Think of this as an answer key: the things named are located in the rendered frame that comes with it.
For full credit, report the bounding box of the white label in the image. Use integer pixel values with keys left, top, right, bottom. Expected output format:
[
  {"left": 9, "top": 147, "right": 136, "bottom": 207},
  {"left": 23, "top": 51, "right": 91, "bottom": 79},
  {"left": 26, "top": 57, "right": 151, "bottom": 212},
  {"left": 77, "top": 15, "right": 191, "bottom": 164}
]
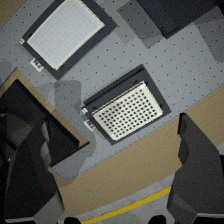
[
  {"left": 30, "top": 58, "right": 44, "bottom": 72},
  {"left": 83, "top": 119, "right": 96, "bottom": 131}
]

